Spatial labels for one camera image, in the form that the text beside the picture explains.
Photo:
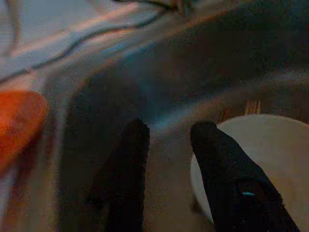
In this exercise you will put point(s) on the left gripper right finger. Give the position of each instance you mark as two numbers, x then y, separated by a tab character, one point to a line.
229	183

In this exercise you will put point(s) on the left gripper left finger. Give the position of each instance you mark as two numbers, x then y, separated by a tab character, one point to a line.
125	174

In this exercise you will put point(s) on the white bowl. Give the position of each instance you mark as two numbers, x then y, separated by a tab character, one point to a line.
277	149

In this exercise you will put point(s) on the orange plate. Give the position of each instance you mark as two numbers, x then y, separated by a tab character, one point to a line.
19	120

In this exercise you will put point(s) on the steel sink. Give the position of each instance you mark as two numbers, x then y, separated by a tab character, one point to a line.
169	60

